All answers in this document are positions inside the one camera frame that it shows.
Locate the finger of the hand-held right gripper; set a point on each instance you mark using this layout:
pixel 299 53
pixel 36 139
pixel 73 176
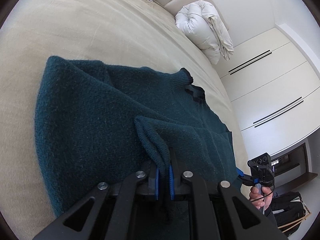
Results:
pixel 246 177

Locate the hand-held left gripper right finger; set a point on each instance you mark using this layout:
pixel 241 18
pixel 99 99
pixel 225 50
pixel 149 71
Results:
pixel 171 182

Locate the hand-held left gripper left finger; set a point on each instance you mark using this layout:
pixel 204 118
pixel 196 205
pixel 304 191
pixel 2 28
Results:
pixel 156 183

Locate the dark teal knit sweater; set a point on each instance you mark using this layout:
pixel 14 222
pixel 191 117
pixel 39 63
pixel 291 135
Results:
pixel 95 120

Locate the person's right forearm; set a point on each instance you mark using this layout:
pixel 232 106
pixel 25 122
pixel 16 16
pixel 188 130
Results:
pixel 271 218

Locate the person's right hand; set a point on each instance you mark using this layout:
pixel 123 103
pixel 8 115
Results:
pixel 257 197

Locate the black bag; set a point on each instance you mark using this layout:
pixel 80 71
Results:
pixel 290 210

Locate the white wardrobe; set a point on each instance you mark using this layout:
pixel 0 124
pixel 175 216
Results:
pixel 270 87

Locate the folded white duvet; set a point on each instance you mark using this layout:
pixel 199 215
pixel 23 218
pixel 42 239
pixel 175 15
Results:
pixel 202 27

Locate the beige bed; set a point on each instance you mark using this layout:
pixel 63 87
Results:
pixel 75 30

